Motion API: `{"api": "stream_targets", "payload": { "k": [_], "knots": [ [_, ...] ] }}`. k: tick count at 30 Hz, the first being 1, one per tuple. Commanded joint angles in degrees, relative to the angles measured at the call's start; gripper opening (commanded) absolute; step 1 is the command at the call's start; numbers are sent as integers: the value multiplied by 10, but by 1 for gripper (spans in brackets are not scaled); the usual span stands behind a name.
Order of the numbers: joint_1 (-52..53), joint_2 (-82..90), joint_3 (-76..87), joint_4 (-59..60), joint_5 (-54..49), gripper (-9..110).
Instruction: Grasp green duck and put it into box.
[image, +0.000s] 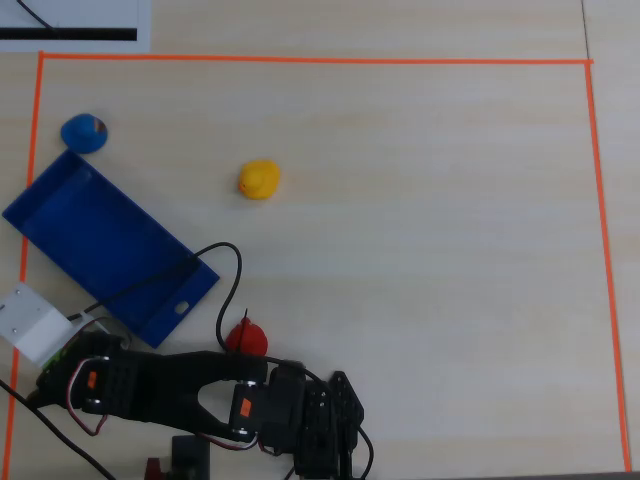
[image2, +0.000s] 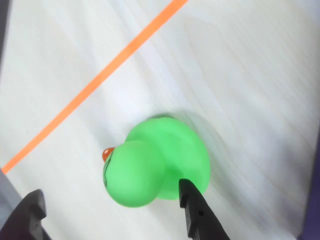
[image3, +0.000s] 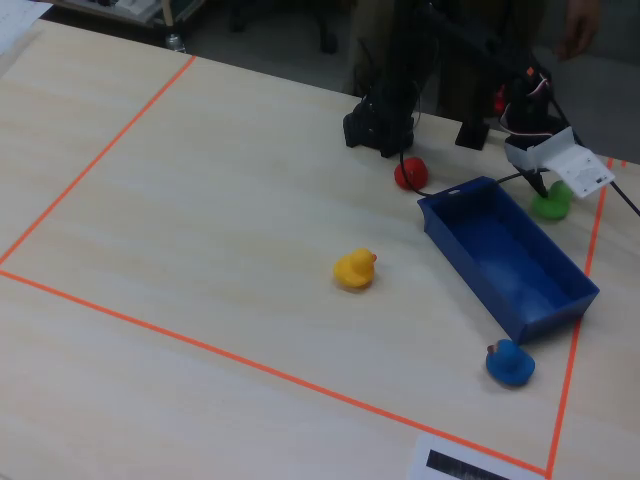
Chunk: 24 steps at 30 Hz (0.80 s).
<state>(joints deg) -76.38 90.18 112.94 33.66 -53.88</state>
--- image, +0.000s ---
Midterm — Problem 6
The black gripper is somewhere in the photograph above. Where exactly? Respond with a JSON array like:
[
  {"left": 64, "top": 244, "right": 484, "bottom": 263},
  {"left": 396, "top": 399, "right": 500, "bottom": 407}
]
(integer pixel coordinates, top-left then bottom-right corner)
[{"left": 27, "top": 332, "right": 127, "bottom": 409}]

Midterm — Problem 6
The blue plastic box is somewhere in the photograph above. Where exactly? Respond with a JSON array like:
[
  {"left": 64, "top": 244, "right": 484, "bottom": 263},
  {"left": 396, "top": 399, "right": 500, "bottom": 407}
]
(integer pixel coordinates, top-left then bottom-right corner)
[{"left": 1, "top": 148, "right": 222, "bottom": 350}]

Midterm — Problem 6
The red rubber duck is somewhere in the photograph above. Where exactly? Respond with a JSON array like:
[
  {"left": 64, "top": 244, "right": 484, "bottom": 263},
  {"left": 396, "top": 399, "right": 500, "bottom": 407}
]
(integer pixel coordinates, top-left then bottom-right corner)
[{"left": 224, "top": 322, "right": 270, "bottom": 357}]

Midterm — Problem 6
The blue rubber duck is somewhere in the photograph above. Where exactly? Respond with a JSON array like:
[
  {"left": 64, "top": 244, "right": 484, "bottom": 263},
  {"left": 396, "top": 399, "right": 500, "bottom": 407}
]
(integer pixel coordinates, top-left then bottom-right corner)
[{"left": 60, "top": 113, "right": 110, "bottom": 155}]

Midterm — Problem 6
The yellow rubber duck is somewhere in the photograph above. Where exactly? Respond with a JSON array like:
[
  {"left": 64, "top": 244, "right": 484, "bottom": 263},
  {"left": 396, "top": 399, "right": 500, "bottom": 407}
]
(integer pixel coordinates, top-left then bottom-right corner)
[{"left": 237, "top": 158, "right": 282, "bottom": 201}]

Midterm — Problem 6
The black clamp with red knob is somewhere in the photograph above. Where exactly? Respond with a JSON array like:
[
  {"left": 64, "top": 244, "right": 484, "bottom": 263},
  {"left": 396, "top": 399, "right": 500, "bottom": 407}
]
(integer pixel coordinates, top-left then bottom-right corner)
[{"left": 143, "top": 433, "right": 212, "bottom": 480}]

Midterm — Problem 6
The orange tape strip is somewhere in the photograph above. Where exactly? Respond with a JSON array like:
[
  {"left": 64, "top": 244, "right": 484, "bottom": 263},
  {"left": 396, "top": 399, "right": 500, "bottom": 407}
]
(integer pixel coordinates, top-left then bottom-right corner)
[
  {"left": 583, "top": 59, "right": 634, "bottom": 474},
  {"left": 38, "top": 51, "right": 595, "bottom": 66},
  {"left": 2, "top": 51, "right": 47, "bottom": 480}
]

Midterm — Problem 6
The white paper with black bar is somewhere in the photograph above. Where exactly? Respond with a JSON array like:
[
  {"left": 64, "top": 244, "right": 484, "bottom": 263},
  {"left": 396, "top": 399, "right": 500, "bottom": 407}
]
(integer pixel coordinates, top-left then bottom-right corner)
[{"left": 0, "top": 0, "right": 152, "bottom": 53}]

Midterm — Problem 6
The white red servo wire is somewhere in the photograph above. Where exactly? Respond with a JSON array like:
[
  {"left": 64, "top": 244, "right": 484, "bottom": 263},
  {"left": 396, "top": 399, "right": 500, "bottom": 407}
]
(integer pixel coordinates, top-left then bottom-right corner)
[
  {"left": 199, "top": 432, "right": 284, "bottom": 457},
  {"left": 66, "top": 357, "right": 110, "bottom": 437}
]

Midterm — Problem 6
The long black cable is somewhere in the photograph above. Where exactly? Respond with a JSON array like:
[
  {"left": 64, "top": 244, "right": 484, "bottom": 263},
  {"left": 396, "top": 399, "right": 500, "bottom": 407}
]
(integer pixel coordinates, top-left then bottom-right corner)
[{"left": 0, "top": 378, "right": 117, "bottom": 480}]

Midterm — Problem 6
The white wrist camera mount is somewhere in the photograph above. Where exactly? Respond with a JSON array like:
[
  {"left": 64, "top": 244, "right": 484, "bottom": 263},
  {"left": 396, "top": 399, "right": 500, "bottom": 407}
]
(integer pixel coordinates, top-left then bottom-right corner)
[{"left": 0, "top": 281, "right": 76, "bottom": 370}]

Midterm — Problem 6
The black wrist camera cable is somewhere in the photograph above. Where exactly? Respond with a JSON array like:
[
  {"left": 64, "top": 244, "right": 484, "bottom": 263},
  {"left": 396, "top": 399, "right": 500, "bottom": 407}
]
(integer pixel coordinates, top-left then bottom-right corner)
[{"left": 67, "top": 241, "right": 326, "bottom": 386}]

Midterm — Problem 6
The black base cable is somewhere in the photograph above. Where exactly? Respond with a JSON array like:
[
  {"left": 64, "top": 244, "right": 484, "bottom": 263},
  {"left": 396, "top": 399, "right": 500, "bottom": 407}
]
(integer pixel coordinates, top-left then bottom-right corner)
[{"left": 284, "top": 424, "right": 375, "bottom": 480}]

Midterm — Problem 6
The thin black cable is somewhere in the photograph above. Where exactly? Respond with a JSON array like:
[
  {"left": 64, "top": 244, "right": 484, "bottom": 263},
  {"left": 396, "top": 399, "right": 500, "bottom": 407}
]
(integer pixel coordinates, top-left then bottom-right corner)
[{"left": 16, "top": 0, "right": 59, "bottom": 30}]

